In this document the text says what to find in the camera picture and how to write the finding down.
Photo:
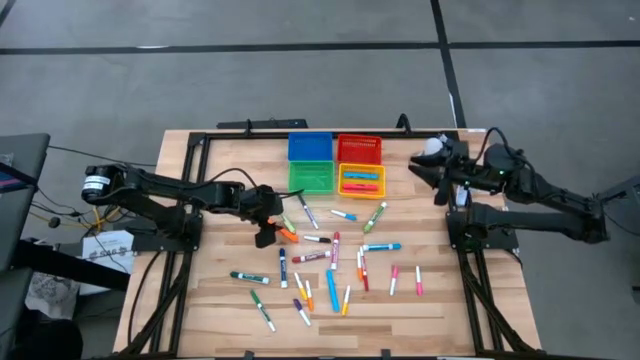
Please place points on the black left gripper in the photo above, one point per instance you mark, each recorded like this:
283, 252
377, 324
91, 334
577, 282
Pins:
262, 202

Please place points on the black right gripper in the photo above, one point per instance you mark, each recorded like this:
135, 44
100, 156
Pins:
457, 167

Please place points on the orange highlighter pen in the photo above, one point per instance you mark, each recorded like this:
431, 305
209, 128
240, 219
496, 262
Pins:
289, 235

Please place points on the yellow-green highlighter pen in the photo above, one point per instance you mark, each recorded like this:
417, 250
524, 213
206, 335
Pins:
289, 224

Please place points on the navy blue Expo marker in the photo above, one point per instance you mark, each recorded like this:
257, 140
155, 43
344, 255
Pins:
283, 268

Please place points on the dark green Expo marker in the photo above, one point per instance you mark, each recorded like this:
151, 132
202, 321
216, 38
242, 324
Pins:
249, 278

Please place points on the light blue highlighter pen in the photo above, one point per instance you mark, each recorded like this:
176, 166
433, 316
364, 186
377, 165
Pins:
361, 175
333, 290

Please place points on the pink highlighter pen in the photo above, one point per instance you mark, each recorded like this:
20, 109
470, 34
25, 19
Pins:
360, 185
360, 190

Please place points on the light green Expo marker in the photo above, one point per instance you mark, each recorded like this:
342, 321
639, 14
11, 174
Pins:
375, 217

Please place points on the magenta Expo marker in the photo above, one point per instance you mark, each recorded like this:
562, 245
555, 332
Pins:
335, 250

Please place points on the light blue Expo marker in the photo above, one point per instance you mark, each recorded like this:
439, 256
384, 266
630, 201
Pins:
381, 246

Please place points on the thin yellow white marker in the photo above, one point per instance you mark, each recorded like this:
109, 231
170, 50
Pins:
300, 286
345, 300

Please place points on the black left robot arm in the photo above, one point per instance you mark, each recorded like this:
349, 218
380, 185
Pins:
165, 187

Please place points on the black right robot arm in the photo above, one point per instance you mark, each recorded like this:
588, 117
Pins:
550, 220

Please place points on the white bulb brass lamp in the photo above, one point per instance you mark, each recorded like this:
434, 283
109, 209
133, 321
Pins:
433, 146

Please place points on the yellow plastic mesh basket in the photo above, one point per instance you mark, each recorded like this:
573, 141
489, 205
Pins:
382, 181

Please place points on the long thin navy marker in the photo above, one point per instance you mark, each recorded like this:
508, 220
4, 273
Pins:
308, 211

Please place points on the thin black-capped white marker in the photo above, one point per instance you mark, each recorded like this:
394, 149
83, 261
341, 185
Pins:
317, 239

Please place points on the black curved chair back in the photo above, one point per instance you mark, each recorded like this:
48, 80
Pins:
404, 115

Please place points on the red plastic mesh basket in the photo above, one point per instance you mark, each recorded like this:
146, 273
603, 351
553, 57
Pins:
360, 149

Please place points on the thin green white marker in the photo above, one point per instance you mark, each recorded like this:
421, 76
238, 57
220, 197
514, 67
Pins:
263, 310

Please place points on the green plastic mesh basket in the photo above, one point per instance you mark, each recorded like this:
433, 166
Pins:
311, 177

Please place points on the thin purple white marker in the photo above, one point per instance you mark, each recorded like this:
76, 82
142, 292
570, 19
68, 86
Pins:
301, 312

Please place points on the thin light-blue-capped white marker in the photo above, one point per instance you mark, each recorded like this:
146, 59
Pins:
344, 215

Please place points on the blue plastic mesh basket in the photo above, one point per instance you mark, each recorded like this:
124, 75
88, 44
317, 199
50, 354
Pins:
310, 146

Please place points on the thin red white marker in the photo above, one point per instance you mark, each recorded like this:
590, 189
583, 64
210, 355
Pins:
364, 272

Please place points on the long black bar device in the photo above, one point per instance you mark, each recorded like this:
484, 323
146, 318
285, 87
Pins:
260, 124

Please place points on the white printed paper sheet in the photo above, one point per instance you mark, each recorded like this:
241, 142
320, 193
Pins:
107, 250

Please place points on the black stand beam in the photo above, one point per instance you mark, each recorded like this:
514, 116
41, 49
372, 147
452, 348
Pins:
75, 270

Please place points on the black floor stand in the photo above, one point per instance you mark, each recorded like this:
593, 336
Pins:
625, 192

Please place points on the white patterned cloth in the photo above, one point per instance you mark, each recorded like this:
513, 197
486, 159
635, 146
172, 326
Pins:
50, 297

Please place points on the dark grey side desk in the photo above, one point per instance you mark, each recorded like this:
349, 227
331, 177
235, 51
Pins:
30, 150

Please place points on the laptop with coloured screen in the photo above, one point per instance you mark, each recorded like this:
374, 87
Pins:
7, 180

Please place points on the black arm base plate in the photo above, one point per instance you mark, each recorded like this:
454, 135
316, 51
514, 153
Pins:
165, 242
495, 237

